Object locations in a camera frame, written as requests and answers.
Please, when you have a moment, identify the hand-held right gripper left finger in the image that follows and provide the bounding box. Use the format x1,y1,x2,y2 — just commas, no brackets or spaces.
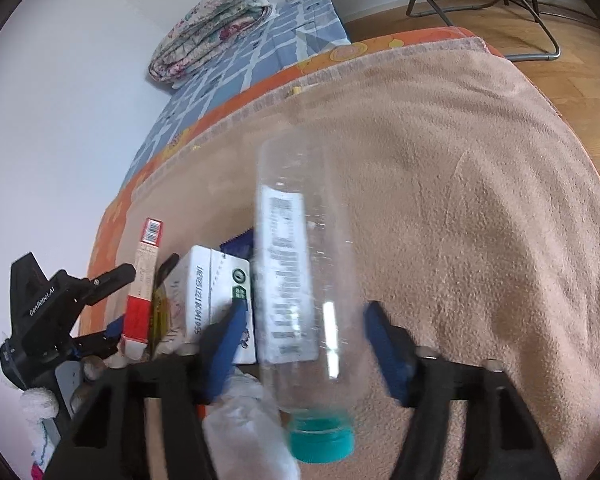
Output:
42,297,253,480

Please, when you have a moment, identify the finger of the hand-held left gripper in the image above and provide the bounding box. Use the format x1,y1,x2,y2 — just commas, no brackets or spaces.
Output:
82,263,137,306
72,312,128,361

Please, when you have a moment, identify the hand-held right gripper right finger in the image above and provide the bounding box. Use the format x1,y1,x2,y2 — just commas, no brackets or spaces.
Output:
362,300,563,480

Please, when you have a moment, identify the blue foil packet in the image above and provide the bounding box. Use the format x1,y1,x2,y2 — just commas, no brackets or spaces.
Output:
220,227,255,261

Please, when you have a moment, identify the white carton box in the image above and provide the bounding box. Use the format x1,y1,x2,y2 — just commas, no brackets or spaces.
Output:
165,245,258,366

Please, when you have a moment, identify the blue checked bed sheet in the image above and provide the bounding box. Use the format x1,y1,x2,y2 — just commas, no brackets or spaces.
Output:
125,0,352,181

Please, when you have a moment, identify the orange floral blanket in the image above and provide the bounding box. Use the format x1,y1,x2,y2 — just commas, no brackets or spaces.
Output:
77,25,506,341

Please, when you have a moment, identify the beige fleece blanket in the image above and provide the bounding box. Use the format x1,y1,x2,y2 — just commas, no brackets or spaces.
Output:
105,37,600,480

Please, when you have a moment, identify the crumpled clear plastic bag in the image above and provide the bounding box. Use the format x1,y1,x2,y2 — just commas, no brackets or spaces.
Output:
202,366,301,480

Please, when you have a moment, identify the dark yellow snack packet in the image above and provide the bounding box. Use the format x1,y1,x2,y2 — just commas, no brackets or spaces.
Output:
149,254,181,358

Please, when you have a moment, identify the white cloth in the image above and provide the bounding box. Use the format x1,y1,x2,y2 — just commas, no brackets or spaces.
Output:
20,387,61,466

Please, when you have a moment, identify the folded floral quilt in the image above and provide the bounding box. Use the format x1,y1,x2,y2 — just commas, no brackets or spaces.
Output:
147,0,277,90

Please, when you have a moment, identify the clear plastic bottle teal cap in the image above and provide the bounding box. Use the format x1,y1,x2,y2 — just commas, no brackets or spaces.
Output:
255,130,356,465

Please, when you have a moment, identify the red and white box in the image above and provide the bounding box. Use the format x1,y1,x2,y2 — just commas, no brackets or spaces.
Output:
119,217,165,361

